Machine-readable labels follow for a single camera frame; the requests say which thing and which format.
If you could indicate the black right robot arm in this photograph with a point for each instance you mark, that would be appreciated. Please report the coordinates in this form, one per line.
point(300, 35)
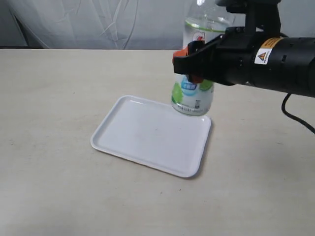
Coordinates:
point(258, 60)

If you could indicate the white rectangular plastic tray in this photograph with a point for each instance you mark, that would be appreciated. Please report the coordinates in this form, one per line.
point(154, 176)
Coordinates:
point(153, 134)

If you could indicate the clear plastic drink bottle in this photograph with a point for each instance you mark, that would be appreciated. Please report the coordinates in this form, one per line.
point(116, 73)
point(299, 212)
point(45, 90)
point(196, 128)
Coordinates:
point(204, 21)

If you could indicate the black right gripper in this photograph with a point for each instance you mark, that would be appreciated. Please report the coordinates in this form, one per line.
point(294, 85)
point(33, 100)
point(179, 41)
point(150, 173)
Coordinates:
point(227, 59)

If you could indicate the white backdrop sheet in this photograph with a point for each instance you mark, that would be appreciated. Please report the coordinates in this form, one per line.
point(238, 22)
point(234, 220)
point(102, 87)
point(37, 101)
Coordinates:
point(93, 24)

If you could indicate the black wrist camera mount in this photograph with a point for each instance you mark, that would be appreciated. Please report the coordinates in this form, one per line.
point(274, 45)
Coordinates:
point(260, 14)

